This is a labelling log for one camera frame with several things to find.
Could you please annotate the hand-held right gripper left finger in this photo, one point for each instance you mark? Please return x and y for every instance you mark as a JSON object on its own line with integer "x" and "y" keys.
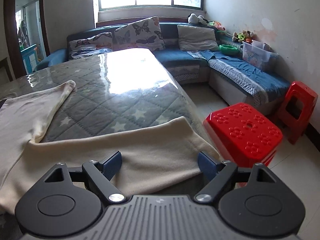
{"x": 112, "y": 166}

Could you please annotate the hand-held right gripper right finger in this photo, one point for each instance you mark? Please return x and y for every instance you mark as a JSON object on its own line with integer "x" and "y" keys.
{"x": 207, "y": 165}

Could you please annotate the cream sweatshirt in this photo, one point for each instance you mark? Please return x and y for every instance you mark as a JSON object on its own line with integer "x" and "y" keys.
{"x": 137, "y": 150}

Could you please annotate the red plastic stool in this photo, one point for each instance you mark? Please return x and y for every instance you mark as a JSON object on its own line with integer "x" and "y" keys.
{"x": 245, "y": 130}
{"x": 300, "y": 90}

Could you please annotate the grey star quilted table cover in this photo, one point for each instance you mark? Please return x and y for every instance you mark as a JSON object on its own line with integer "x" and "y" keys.
{"x": 100, "y": 105}

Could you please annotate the blue sofa throw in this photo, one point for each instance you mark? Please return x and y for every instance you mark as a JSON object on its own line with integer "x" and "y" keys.
{"x": 237, "y": 67}

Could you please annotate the blue corner sofa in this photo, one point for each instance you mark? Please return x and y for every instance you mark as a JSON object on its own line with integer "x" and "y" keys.
{"x": 180, "y": 55}

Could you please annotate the green plastic basin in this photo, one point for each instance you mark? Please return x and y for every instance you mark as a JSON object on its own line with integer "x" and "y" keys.
{"x": 228, "y": 50}

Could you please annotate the clear plastic storage box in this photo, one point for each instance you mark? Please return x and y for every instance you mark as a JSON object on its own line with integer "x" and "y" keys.
{"x": 255, "y": 56}

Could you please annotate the flat-lying butterfly print cushion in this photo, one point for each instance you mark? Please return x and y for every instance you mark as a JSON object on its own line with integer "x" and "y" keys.
{"x": 87, "y": 45}

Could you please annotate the plain grey pillow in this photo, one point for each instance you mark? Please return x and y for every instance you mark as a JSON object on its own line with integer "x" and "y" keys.
{"x": 197, "y": 37}

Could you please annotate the heap of plush toys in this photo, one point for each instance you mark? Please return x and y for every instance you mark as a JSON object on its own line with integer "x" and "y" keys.
{"x": 243, "y": 36}

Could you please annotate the upright butterfly print cushion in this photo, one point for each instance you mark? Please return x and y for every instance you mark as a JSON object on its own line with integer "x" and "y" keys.
{"x": 140, "y": 32}

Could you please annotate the light blue cabinet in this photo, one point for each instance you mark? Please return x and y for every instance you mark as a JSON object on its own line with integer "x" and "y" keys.
{"x": 28, "y": 57}

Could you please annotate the colourful plastic toy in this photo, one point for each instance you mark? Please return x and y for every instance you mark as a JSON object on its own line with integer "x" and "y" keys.
{"x": 217, "y": 26}

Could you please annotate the dark wooden chair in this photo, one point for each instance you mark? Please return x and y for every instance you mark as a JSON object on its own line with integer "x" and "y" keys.
{"x": 3, "y": 72}

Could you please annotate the panda plush toy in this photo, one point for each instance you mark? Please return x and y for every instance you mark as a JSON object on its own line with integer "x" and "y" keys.
{"x": 195, "y": 18}

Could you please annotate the dark wooden door frame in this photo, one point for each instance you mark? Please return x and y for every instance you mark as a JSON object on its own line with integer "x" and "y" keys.
{"x": 43, "y": 17}

